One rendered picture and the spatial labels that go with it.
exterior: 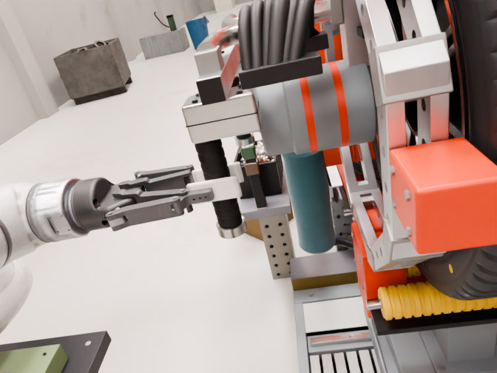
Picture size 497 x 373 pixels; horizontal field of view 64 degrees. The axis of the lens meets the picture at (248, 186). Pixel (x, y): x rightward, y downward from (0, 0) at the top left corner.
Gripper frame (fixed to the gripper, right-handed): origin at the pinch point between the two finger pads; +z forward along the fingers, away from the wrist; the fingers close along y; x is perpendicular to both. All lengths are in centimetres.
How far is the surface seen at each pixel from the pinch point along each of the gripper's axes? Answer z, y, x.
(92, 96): -266, -497, -77
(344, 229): 22, -70, -61
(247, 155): -3, -53, -20
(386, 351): 25, -23, -68
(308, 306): 6, -49, -75
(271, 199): 1, -58, -38
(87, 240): -111, -124, -83
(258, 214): -4, -53, -39
